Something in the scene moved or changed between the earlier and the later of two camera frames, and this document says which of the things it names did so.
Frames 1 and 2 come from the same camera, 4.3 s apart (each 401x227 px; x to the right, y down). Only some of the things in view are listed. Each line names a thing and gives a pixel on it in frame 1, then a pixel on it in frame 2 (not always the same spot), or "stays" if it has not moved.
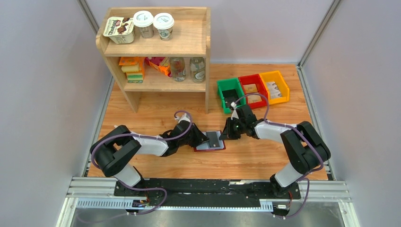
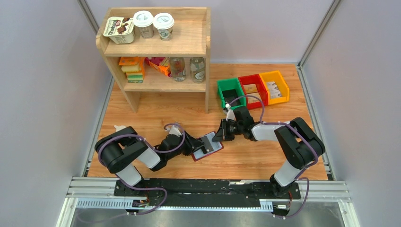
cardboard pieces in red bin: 250,88 stays
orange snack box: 161,63 stays
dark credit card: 230,96 stays
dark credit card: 213,141 -> 207,145
